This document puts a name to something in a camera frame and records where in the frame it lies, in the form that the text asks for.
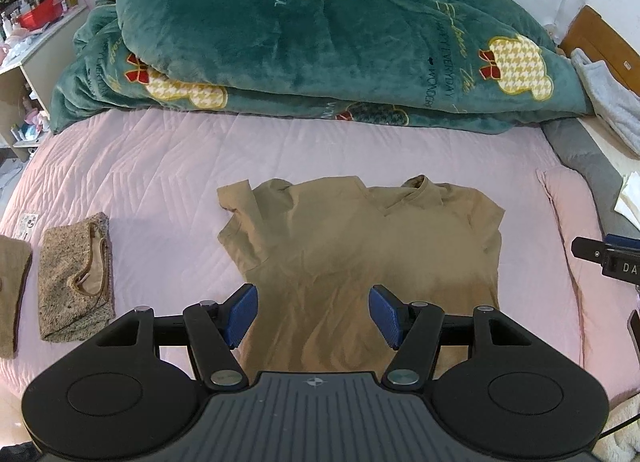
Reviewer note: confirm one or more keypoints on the folded speckled brown garment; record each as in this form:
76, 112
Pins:
75, 280

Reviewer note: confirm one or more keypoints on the red plastic basin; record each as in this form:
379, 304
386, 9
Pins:
47, 11

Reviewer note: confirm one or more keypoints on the pink pillow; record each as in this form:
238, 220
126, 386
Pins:
604, 304

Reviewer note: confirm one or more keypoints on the folded olive brown garment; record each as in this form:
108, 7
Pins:
15, 261

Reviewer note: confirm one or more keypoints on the pink quilted bed sheet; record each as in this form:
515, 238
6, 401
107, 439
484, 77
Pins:
156, 175

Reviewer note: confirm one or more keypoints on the green plush bear blanket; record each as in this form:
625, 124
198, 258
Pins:
476, 65

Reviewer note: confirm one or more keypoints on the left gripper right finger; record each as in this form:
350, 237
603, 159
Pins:
412, 331

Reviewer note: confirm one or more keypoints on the grey pillow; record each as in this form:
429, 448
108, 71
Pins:
577, 150

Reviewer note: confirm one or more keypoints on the orange wooden headboard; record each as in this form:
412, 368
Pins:
591, 33

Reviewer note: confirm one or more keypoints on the tan khaki t-shirt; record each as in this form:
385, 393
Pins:
314, 250

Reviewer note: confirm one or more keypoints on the cream fluffy sleeve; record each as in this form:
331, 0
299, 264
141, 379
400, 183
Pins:
623, 445

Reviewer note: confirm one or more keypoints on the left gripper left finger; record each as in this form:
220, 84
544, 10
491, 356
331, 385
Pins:
214, 331

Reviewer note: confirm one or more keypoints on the white paper sheet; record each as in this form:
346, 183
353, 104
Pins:
628, 201

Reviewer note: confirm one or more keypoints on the white side shelf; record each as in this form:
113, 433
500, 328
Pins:
38, 68

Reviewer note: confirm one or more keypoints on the grey fleece garment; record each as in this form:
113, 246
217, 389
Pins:
615, 104

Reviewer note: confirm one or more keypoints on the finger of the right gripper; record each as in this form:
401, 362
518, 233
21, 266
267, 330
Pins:
588, 249
619, 241

